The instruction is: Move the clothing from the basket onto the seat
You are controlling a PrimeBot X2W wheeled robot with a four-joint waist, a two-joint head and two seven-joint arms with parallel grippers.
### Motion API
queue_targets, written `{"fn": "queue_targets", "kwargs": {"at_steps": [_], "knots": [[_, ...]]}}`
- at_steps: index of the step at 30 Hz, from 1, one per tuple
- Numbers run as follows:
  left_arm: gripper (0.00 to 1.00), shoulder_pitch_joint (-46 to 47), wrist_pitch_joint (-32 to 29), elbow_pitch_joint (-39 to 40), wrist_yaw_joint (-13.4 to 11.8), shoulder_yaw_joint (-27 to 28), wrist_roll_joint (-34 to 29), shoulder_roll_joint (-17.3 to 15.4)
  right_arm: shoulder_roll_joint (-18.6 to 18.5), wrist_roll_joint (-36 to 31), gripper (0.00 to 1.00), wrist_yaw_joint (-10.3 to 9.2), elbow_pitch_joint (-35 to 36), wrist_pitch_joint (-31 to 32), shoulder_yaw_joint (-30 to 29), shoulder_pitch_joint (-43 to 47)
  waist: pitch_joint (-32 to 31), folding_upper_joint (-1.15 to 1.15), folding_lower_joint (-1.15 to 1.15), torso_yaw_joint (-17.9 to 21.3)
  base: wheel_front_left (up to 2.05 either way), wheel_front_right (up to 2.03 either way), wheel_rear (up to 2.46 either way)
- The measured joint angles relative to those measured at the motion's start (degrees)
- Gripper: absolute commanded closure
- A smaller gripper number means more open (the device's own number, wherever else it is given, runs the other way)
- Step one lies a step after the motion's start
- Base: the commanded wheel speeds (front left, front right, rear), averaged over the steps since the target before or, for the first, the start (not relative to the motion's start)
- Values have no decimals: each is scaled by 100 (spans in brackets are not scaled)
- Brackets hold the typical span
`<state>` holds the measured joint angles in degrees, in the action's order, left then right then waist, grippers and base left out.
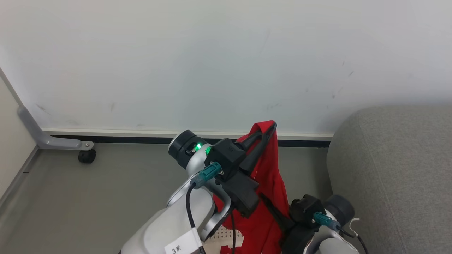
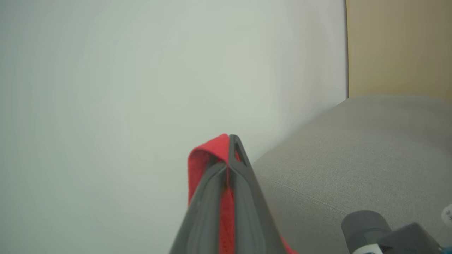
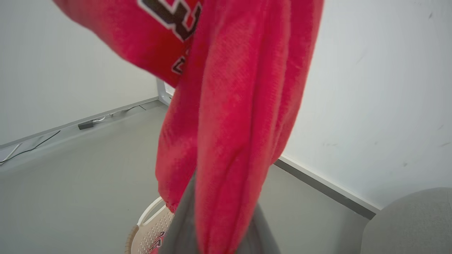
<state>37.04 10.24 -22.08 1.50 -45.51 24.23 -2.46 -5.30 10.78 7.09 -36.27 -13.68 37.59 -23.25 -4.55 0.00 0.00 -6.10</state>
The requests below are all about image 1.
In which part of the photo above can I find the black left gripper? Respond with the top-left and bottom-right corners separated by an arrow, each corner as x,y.
220,122 -> 277,218

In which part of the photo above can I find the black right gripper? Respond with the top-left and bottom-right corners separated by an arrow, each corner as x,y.
260,193 -> 315,254

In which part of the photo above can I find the red clothing item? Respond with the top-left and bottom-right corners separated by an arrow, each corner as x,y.
212,121 -> 291,254

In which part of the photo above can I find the cream perforated laundry basket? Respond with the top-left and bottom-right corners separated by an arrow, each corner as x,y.
203,226 -> 245,254

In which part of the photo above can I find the black and white baseboard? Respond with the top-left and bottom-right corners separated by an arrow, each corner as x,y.
42,128 -> 335,148

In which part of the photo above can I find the grey fabric sofa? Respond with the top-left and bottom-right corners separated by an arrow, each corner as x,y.
326,104 -> 452,254

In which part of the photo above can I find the black caster wheel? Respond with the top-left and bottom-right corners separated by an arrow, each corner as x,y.
78,149 -> 97,164

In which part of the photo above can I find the grey metal partition foot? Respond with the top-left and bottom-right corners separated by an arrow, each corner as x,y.
17,105 -> 94,151

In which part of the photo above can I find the beige partition panel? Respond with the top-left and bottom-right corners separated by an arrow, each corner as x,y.
0,68 -> 39,209

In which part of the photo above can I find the thin black cable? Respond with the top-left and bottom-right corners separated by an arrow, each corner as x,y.
230,210 -> 237,254

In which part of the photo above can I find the right arm cable teal connector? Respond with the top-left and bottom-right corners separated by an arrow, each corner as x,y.
312,212 -> 370,254

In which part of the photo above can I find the arm cable teal connector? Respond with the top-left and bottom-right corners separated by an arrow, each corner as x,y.
312,212 -> 370,254
185,162 -> 223,254

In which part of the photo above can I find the left arm cable teal connector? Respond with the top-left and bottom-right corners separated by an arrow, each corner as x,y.
185,162 -> 223,254

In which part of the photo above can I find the white cable clip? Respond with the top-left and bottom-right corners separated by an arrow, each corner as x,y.
347,217 -> 361,237

